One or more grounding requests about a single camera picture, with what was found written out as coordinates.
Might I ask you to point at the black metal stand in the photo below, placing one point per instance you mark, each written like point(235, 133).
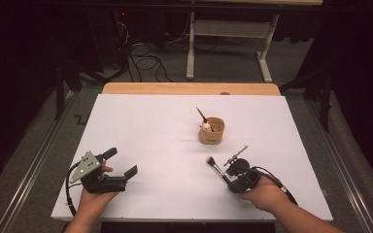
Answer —
point(60, 90)
point(325, 103)

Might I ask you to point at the wooden table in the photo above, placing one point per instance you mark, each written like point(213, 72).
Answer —
point(191, 88)

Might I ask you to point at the light wooden desktop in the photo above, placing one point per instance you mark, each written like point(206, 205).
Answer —
point(255, 2)

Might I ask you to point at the white board sheet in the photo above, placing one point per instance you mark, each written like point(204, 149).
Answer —
point(162, 129)

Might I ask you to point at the white metal desk frame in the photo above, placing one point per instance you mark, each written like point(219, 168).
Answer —
point(230, 28)

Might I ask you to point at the person's right hand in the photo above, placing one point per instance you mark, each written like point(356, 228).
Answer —
point(265, 195)

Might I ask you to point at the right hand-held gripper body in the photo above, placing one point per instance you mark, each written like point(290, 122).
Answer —
point(247, 179)

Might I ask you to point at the round wooden brush holder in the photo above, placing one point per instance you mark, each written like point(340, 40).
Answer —
point(211, 137)

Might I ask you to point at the thin black gold-tipped brush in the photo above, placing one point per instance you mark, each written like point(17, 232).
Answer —
point(204, 118)

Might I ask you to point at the person's left hand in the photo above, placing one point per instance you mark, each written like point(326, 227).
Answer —
point(94, 200)

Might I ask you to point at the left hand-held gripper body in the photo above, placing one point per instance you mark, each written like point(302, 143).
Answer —
point(85, 166)

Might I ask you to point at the small cream figurine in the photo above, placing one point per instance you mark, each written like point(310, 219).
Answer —
point(206, 126)

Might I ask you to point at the metal floor rail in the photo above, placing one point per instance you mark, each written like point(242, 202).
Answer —
point(346, 174)
point(29, 181)

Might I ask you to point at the black computer tower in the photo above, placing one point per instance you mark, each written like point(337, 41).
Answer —
point(108, 39)

